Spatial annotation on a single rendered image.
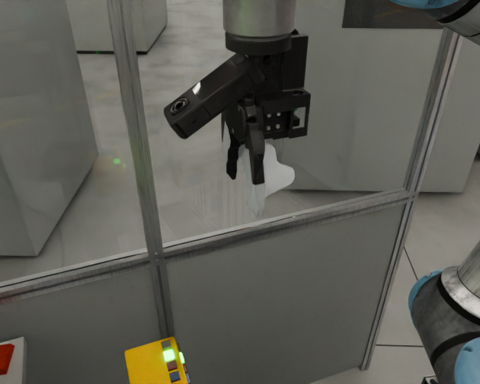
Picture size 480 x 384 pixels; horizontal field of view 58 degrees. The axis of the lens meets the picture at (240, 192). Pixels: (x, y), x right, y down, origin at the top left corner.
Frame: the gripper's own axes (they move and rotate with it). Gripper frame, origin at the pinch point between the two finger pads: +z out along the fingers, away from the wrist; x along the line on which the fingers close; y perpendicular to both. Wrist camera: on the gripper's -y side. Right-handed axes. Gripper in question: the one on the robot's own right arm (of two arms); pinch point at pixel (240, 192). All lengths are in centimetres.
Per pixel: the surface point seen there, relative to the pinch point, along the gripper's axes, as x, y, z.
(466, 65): 145, 198, 51
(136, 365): 8.4, -17.6, 40.8
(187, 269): 46, 1, 57
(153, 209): 45, -6, 33
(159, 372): 5.3, -13.9, 40.8
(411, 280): 84, 135, 148
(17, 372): 31, -45, 62
